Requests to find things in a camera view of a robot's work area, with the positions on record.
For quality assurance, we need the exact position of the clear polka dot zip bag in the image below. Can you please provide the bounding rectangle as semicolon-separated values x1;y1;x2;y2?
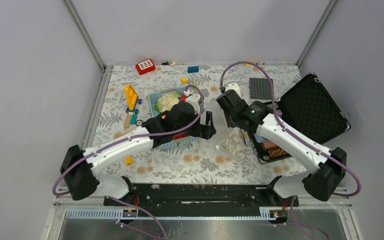
208;100;257;163

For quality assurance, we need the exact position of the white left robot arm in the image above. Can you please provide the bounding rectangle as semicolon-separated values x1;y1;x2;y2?
57;94;216;206

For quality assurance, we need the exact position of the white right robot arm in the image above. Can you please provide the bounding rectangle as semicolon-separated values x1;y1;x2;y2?
216;89;347;206

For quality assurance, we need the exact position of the toy cauliflower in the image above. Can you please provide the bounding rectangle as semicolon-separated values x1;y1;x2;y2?
154;92;181;113

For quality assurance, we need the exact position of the grey building baseplate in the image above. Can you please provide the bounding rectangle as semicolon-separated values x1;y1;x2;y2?
248;77;272;100

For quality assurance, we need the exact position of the blue perforated plastic basket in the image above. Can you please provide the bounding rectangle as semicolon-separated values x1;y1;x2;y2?
145;85;204;150

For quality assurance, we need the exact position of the small yellow cube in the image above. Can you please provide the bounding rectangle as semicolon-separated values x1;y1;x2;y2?
181;77;188;85

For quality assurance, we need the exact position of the blue toy brick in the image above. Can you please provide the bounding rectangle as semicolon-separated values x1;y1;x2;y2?
187;65;199;73

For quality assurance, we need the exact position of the yellow toy truck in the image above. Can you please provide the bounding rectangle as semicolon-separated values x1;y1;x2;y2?
124;84;143;115

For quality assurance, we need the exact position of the wooden block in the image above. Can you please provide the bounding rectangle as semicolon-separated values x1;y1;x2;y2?
123;114;132;130

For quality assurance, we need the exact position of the red white toy brick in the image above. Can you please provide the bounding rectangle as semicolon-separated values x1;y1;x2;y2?
135;59;156;75

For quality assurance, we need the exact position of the black poker chip case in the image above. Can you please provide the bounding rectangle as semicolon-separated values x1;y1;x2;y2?
249;72;351;165

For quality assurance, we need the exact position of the small yellow brick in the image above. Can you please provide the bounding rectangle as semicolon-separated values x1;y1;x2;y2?
125;156;133;166

